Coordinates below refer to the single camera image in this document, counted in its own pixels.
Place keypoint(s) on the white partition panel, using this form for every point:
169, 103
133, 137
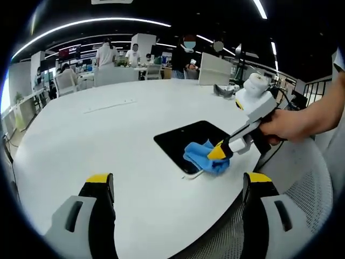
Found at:
214, 68

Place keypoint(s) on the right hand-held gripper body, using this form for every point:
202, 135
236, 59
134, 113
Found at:
258, 102

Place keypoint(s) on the grey desk partition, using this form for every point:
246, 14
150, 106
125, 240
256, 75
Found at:
116, 76

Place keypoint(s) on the black tablet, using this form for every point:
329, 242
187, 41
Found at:
183, 143

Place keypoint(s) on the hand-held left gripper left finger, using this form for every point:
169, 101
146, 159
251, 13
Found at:
81, 229

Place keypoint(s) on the dark grey high-heel shoe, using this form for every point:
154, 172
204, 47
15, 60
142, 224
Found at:
222, 91

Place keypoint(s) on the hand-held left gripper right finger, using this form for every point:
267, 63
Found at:
269, 229

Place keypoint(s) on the blue cleaning cloth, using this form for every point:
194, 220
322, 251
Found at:
198, 155

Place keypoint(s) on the person's light shirt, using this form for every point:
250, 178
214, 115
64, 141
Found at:
337, 156

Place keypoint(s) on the dark wall screen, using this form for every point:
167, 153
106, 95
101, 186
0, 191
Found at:
69, 53

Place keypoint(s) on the person's right hand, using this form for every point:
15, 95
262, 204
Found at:
283, 125

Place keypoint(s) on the black metal railing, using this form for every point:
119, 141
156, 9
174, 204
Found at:
316, 90

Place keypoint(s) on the white mesh office chair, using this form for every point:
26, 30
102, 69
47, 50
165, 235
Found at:
291, 178

